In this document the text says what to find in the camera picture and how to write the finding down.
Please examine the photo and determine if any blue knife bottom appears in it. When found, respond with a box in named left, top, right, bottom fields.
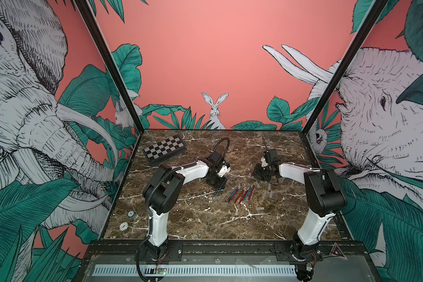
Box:
left=242, top=187, right=252, bottom=202

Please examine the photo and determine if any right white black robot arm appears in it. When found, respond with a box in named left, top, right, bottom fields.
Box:
left=254, top=149, right=347, bottom=247

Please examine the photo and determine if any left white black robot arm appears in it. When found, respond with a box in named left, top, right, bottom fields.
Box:
left=143, top=153, right=230, bottom=248

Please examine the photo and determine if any black white checkerboard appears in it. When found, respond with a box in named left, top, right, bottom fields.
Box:
left=143, top=135, right=187, bottom=166

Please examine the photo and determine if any red warning triangle sticker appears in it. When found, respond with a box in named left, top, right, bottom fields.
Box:
left=329, top=242, right=348, bottom=260

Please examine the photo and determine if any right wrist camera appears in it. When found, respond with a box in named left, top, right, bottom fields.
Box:
left=262, top=157, right=269, bottom=168

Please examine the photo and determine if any left black camera cable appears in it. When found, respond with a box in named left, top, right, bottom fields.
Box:
left=213, top=137, right=231, bottom=157

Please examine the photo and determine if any black front rail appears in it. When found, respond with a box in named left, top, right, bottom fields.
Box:
left=83, top=239, right=369, bottom=264

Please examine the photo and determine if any white perforated cable duct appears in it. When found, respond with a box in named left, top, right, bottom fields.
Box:
left=92, top=264, right=296, bottom=277

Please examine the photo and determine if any left black frame post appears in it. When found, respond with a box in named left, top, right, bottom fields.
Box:
left=75, top=0, right=145, bottom=135

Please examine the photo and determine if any black frame post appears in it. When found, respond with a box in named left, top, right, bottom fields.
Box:
left=75, top=0, right=145, bottom=135
left=302, top=0, right=388, bottom=135

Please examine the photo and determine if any right black frame post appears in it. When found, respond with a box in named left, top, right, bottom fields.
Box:
left=302, top=0, right=388, bottom=135

